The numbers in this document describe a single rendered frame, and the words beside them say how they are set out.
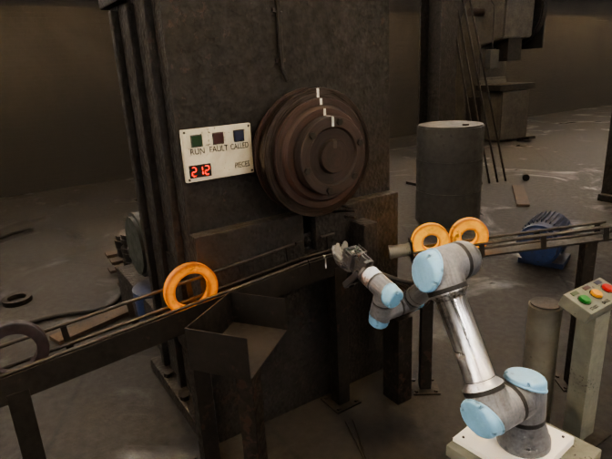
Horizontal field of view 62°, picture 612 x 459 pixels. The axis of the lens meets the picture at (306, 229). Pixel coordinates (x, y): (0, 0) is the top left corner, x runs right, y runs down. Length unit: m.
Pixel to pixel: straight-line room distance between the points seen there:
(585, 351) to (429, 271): 0.85
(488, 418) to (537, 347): 0.73
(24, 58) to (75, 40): 0.67
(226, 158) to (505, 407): 1.19
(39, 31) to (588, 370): 7.07
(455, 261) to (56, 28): 6.84
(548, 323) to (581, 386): 0.25
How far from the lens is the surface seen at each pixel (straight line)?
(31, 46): 7.70
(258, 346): 1.64
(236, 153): 1.87
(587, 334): 2.11
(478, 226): 2.19
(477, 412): 1.53
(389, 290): 1.74
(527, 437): 1.70
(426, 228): 2.14
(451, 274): 1.49
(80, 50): 7.79
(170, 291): 1.76
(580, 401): 2.25
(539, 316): 2.13
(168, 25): 1.81
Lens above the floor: 1.42
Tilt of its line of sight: 18 degrees down
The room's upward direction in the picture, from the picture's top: 3 degrees counter-clockwise
